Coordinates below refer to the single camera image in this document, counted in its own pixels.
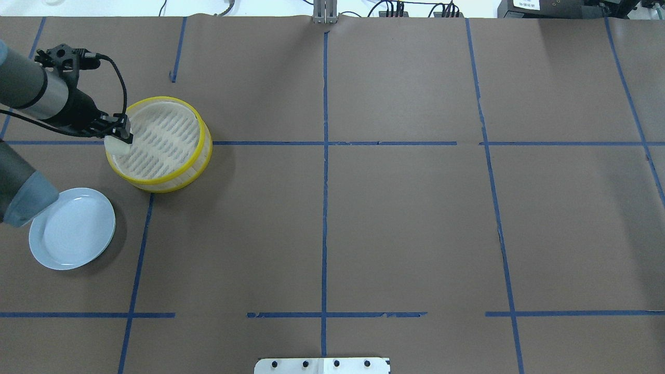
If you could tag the light blue plate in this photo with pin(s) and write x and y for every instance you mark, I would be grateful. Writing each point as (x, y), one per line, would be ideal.
(73, 231)

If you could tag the brown paper table cover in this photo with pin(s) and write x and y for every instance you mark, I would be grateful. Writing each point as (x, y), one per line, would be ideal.
(471, 196)

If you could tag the yellow plastic steamer basket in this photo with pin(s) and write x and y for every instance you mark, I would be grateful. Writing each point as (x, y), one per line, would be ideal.
(171, 147)

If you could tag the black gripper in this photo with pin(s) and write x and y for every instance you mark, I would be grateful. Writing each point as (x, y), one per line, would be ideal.
(81, 110)

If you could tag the silver aluminium frame post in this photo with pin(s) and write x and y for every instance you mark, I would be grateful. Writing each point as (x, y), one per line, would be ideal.
(325, 11)

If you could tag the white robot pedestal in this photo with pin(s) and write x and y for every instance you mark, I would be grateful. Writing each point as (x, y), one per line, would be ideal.
(324, 365)

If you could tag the black desktop box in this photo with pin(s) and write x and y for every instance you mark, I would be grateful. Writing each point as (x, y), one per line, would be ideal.
(565, 9)

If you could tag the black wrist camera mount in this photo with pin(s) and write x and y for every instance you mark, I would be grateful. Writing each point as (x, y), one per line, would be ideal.
(67, 62)

